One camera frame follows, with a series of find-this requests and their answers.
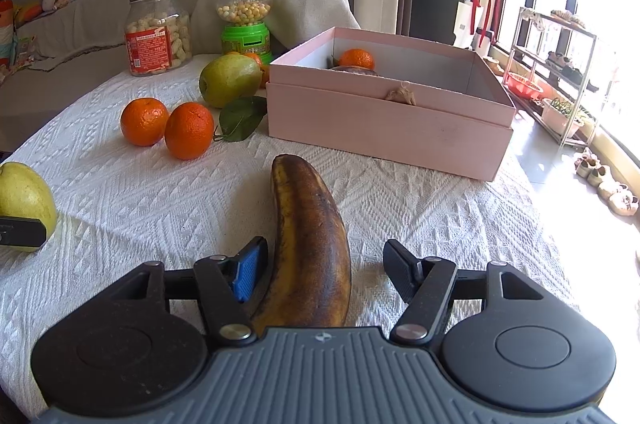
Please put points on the white textured tablecloth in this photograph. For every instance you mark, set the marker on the white textured tablecloth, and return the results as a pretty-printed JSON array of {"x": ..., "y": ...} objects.
[{"x": 119, "y": 205}]

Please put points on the yellow green pear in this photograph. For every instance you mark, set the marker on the yellow green pear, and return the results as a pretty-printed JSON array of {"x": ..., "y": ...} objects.
[{"x": 25, "y": 194}]

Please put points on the small planter with greens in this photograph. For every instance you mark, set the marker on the small planter with greens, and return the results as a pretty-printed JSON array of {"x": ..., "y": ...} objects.
[{"x": 555, "y": 115}]

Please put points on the glass jar red label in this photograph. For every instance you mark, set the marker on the glass jar red label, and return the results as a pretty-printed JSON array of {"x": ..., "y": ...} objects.
[{"x": 157, "y": 36}]

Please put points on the red plastic basket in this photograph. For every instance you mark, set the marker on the red plastic basket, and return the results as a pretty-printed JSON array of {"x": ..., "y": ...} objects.
[{"x": 522, "y": 86}]

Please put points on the orange mandarin front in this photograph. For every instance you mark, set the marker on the orange mandarin front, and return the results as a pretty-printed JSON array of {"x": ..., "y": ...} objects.
[{"x": 357, "y": 57}]

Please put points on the green candy dispenser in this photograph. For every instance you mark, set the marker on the green candy dispenser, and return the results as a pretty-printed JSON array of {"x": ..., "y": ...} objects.
[{"x": 245, "y": 30}]

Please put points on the large green pear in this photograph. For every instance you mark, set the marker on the large green pear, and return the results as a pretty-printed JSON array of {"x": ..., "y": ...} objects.
[{"x": 229, "y": 77}]

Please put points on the brown banana with sticker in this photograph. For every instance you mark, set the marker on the brown banana with sticker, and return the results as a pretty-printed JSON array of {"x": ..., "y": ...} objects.
[{"x": 354, "y": 69}]

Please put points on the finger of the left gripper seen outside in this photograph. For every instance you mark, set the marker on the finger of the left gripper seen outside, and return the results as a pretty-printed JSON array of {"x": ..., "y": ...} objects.
[{"x": 20, "y": 232}]

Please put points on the metal shoe rack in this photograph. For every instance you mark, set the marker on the metal shoe rack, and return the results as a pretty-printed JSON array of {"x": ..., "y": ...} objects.
[{"x": 554, "y": 71}]

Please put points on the orange mandarin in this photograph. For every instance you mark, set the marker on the orange mandarin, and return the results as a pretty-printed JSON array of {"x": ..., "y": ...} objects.
[
  {"x": 357, "y": 57},
  {"x": 143, "y": 121}
]

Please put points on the colourful plush pillow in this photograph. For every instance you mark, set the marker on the colourful plush pillow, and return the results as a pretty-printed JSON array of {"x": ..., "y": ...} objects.
[{"x": 7, "y": 33}]

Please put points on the small orange kumquat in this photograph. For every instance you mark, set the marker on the small orange kumquat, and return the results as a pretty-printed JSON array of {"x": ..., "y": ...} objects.
[{"x": 254, "y": 57}]

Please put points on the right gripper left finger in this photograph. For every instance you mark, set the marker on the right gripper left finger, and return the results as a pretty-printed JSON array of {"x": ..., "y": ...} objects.
[{"x": 222, "y": 285}]

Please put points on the pink cardboard box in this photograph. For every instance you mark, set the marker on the pink cardboard box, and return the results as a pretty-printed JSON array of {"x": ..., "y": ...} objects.
[{"x": 432, "y": 105}]

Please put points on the spotted ripe banana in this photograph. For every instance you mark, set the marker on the spotted ripe banana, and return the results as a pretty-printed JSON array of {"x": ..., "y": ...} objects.
[{"x": 312, "y": 273}]

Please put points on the mandarin with green leaf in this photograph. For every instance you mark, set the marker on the mandarin with green leaf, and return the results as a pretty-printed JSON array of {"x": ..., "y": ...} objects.
[{"x": 191, "y": 128}]

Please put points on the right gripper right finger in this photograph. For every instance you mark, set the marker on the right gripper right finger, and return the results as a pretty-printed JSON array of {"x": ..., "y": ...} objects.
[{"x": 429, "y": 286}]

